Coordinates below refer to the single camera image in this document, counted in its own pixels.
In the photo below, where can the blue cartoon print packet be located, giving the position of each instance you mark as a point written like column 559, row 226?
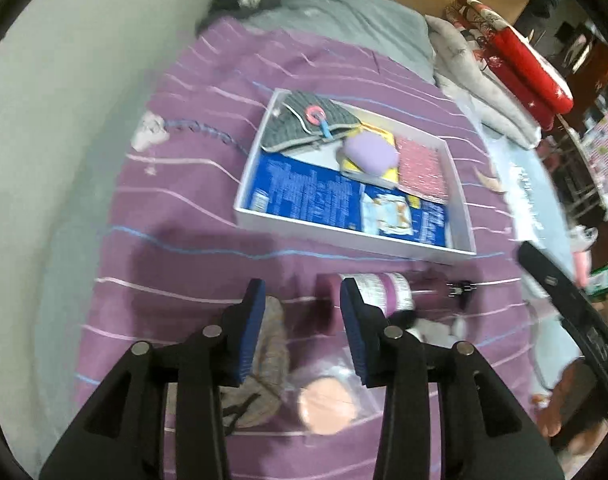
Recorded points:
column 388, row 210

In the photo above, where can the crumpled white tissue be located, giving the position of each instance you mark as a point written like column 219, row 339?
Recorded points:
column 149, row 132

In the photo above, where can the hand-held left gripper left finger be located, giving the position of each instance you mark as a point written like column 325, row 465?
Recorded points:
column 249, row 330

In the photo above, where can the lilac soft pad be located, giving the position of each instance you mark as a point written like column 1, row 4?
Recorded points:
column 368, row 155

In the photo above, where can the yellow packet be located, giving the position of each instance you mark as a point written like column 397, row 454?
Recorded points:
column 378, row 134

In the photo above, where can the black and white plush toy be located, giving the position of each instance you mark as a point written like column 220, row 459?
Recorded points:
column 433, row 330

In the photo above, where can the peach puff in clear bag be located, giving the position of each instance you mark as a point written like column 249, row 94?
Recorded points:
column 329, row 405

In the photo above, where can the grey duvet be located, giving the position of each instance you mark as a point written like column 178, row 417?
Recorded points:
column 344, row 20

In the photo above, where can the beige checked pouch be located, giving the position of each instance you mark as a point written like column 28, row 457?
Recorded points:
column 271, row 360

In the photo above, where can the red cushion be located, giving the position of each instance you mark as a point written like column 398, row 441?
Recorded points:
column 523, row 60

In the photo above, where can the large blue packet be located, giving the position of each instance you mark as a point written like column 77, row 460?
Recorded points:
column 304, row 190

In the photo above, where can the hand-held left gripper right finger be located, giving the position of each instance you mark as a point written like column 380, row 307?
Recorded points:
column 355, row 330

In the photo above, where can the pink patterned square cloth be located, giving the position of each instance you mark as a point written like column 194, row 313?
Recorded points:
column 421, row 170

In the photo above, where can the purple striped bedsheet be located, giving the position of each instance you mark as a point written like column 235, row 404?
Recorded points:
column 184, row 270

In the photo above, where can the clear plastic cover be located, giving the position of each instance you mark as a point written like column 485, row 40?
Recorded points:
column 533, row 200

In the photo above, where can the white rectangular tray box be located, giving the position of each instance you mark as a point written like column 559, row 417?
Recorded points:
column 334, row 237

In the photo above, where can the beige paper piece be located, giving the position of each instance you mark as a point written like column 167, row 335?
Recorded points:
column 488, row 180

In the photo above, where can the purple white labelled bottle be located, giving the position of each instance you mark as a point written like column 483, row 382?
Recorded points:
column 383, row 290

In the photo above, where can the grey knitted pouch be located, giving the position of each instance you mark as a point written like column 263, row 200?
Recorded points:
column 294, row 125

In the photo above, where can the colourful patterned cloth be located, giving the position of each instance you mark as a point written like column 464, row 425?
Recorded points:
column 606, row 150

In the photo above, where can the person's right hand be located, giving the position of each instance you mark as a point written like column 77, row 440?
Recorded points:
column 568, row 395

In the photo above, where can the grey white folded blanket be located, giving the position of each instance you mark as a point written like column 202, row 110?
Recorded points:
column 473, row 75

